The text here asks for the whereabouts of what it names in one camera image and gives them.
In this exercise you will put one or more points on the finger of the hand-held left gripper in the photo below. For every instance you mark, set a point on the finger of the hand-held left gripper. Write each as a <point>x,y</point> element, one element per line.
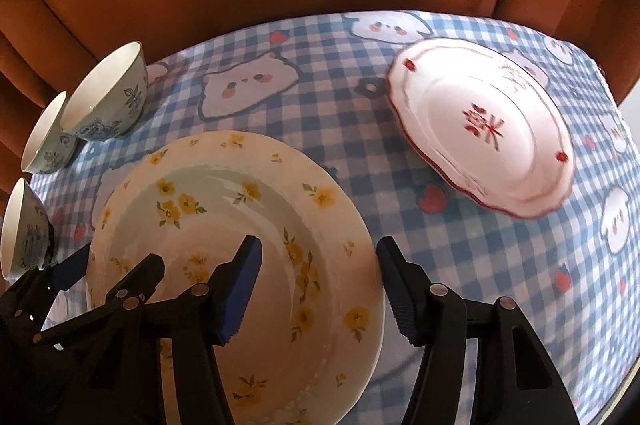
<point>75,262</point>
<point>147,272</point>

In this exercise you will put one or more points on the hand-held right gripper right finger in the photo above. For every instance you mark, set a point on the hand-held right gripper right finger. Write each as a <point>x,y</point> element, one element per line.
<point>400,295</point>

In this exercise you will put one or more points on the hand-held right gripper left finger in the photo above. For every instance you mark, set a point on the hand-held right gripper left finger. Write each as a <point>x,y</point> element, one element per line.
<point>240,295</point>

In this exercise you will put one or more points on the blue floral bowl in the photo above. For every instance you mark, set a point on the blue floral bowl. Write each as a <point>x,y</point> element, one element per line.
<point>30,240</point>
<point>42,140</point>
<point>100,85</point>

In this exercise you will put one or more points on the yellow floral plate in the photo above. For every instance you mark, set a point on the yellow floral plate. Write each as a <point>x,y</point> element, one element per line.
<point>225,185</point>

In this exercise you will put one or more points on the red-rimmed white plate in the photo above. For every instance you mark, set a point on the red-rimmed white plate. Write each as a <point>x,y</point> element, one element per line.
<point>440,105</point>

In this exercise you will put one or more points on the blue checked bear tablecloth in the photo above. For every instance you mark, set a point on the blue checked bear tablecloth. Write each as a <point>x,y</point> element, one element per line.
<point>340,130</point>

